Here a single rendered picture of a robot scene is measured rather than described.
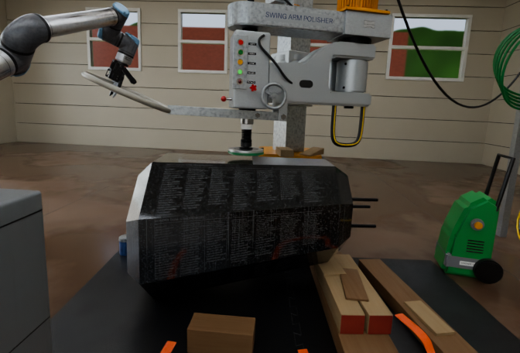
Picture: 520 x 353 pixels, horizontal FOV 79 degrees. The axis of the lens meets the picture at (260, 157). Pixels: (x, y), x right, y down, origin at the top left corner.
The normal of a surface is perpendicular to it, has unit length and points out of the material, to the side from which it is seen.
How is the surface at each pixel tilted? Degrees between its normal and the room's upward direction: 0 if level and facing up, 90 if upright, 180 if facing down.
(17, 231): 90
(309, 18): 90
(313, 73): 90
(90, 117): 90
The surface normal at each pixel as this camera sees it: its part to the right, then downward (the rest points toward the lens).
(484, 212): -0.26, 0.15
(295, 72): 0.22, 0.16
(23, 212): 1.00, 0.05
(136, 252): -0.62, 0.10
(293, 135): 0.50, 0.16
